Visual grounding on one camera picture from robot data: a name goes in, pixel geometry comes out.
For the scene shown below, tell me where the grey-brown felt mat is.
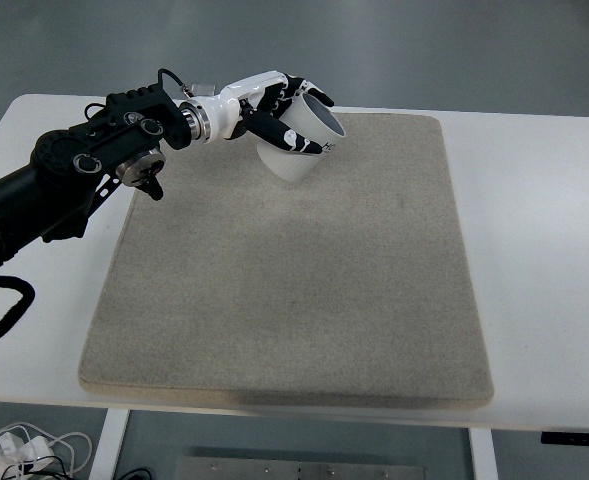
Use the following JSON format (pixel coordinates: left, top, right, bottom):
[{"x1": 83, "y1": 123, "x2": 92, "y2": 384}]
[{"x1": 77, "y1": 107, "x2": 495, "y2": 412}]

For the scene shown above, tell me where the white cable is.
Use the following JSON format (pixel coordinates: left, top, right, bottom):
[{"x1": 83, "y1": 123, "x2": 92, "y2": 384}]
[{"x1": 0, "y1": 422, "x2": 94, "y2": 479}]

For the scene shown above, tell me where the black table control panel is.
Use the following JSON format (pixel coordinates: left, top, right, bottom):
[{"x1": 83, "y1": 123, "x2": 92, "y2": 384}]
[{"x1": 540, "y1": 431, "x2": 589, "y2": 445}]

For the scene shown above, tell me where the white power strip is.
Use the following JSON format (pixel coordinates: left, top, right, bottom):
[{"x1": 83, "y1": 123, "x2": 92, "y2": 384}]
[{"x1": 0, "y1": 432, "x2": 55, "y2": 470}]

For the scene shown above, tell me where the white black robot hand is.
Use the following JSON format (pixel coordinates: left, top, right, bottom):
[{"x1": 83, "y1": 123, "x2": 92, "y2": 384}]
[{"x1": 203, "y1": 69, "x2": 336, "y2": 156}]

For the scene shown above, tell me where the grey metal plate with screws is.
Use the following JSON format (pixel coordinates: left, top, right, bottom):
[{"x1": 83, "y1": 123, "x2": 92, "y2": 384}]
[{"x1": 173, "y1": 454, "x2": 428, "y2": 480}]

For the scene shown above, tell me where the white cup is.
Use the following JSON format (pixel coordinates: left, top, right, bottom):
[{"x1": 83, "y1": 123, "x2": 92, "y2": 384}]
[{"x1": 254, "y1": 92, "x2": 348, "y2": 182}]

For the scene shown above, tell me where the white table leg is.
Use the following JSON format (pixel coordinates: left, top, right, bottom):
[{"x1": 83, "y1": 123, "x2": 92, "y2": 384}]
[
  {"x1": 87, "y1": 408, "x2": 130, "y2": 480},
  {"x1": 468, "y1": 427, "x2": 499, "y2": 480}
]

